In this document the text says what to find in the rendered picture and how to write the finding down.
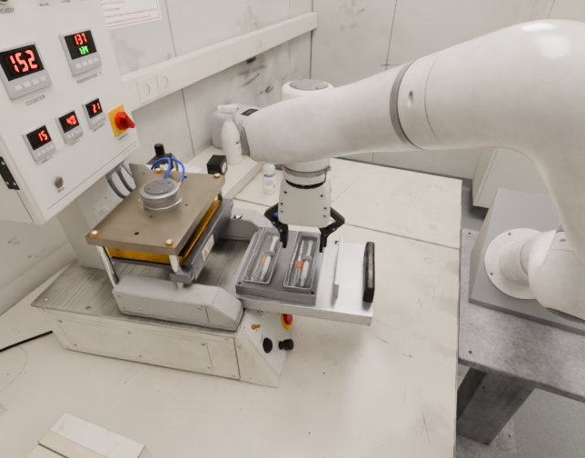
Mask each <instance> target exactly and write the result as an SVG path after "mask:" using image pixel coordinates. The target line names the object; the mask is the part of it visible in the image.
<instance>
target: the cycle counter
mask: <svg viewBox="0 0 585 458"><path fill-rule="evenodd" d="M2 57H3V58H4V60H5V64H6V66H7V68H8V70H9V72H10V75H11V76H12V77H14V76H18V75H22V74H25V73H28V72H31V71H34V70H36V69H39V68H40V67H39V64H38V63H37V60H36V58H35V54H34V51H33V49H32V47H30V48H26V49H24V50H20V51H16V52H13V53H9V54H5V55H2Z"/></svg>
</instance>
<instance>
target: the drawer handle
mask: <svg viewBox="0 0 585 458"><path fill-rule="evenodd" d="M364 256H365V266H364V293H363V298H362V300H363V301H364V302H370V303H372V302H373V297H374V292H375V243H374V242H367V243H366V245H365V250H364Z"/></svg>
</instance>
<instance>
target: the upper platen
mask: <svg viewBox="0 0 585 458"><path fill-rule="evenodd" d="M220 205H221V201H217V200H213V202H212V204H211V205H210V207H209V208H208V210H207V212H206V213H205V215H204V216H203V218H202V220H201V221H200V223H199V224H198V225H197V226H196V228H195V229H194V231H193V233H192V234H191V236H190V237H189V239H188V240H187V242H186V243H185V245H184V246H183V248H182V250H181V252H180V253H179V254H178V258H179V262H180V265H181V267H185V264H184V263H185V261H186V260H187V258H188V256H189V255H190V253H191V252H192V250H193V249H194V247H195V246H196V244H197V242H198V241H199V239H200V237H201V236H202V234H203V232H204V230H205V229H206V227H207V226H208V224H209V223H210V222H211V220H212V218H213V216H214V215H215V213H216V211H217V210H218V208H219V207H220ZM106 248H107V250H108V253H109V254H110V256H112V257H111V259H112V261H113V262H118V263H125V264H138V265H145V266H152V267H159V268H165V269H173V268H172V266H171V262H170V259H169V255H168V254H155V253H147V252H140V251H133V250H125V249H118V248H112V247H106Z"/></svg>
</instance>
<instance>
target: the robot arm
mask: <svg viewBox="0 0 585 458"><path fill-rule="evenodd" d="M240 141H241V146H242V148H243V151H244V152H245V153H246V155H247V156H248V157H249V158H251V159H252V160H254V161H255V162H257V163H260V164H282V165H283V176H282V181H281V186H280V193H279V203H277V204H275V205H273V206H271V207H270V208H268V209H267V210H265V213H264V215H265V216H266V217H267V218H268V219H269V220H270V221H271V223H272V224H273V225H274V226H275V227H276V228H277V229H278V232H279V233H280V242H281V243H283V248H286V246H287V244H288V240H289V226H288V224H291V225H299V226H308V227H317V228H319V230H320V232H321V237H320V250H319V252H320V253H322V250H323V247H327V239H328V237H329V235H330V234H332V233H334V232H335V231H336V230H337V229H338V228H340V227H341V226H342V225H343V224H345V218H344V217H343V216H342V215H341V214H339V213H338V212H337V211H335V210H334V209H333V208H332V187H331V179H330V176H329V175H327V172H328V171H331V170H332V164H330V158H332V157H337V156H342V155H347V154H358V153H370V152H401V151H422V150H438V149H456V148H457V149H459V148H480V147H497V148H505V149H510V150H513V151H516V152H519V153H521V154H523V155H525V156H526V157H528V158H529V159H530V160H531V161H532V163H533V164H534V166H535V167H536V169H537V170H538V172H539V173H540V176H541V178H542V180H543V182H544V183H545V186H546V188H547V190H548V192H549V195H550V199H551V201H552V202H553V205H554V207H555V210H556V213H557V215H558V217H559V220H560V223H559V225H558V228H557V230H553V231H548V232H544V233H541V232H539V231H536V230H532V229H526V228H518V229H512V230H509V231H507V232H504V233H502V234H500V235H498V236H497V237H496V238H494V239H493V240H492V241H491V243H490V244H489V246H488V248H487V249H486V252H485V255H484V267H485V271H486V274H487V275H488V277H489V279H490V280H491V282H492V283H493V284H494V285H495V286H496V287H497V288H498V289H499V290H501V291H502V292H503V293H505V294H507V295H510V296H513V297H516V298H520V299H535V298H536V299H537V301H538V302H539V303H540V304H541V305H542V306H543V307H544V308H546V309H547V310H548V311H550V313H552V314H556V315H558V316H559V317H561V318H564V319H566V320H569V321H572V322H574V323H577V324H585V23H582V22H577V21H571V20H563V19H542V20H535V21H529V22H525V23H521V24H517V25H512V26H509V27H505V28H502V29H500V30H497V31H494V32H491V33H489V34H486V35H482V36H479V37H477V38H474V39H471V40H469V41H467V42H464V43H461V44H458V45H455V46H452V47H450V48H447V49H444V50H441V51H439V52H437V53H434V54H431V55H427V56H424V57H422V58H419V59H416V60H414V61H411V62H409V63H406V64H403V65H399V66H396V67H394V68H392V69H389V70H387V71H384V72H381V73H379V74H377V75H373V76H370V77H368V78H365V79H363V80H361V81H359V82H356V83H353V84H349V85H344V86H340V87H336V88H334V87H333V86H332V85H330V84H329V83H326V82H324V81H320V80H312V79H303V80H295V81H291V82H289V83H287V84H285V85H284V86H283V87H282V101H281V102H280V103H277V104H274V105H270V106H267V107H265V108H263V109H261V110H259V111H257V112H255V113H253V114H251V115H249V116H248V117H247V118H246V119H245V120H244V122H243V124H242V127H241V130H240ZM277 212H278V216H276V215H275V213H277ZM330 217H331V218H332V219H333V220H335V222H333V223H331V224H329V220H330Z"/></svg>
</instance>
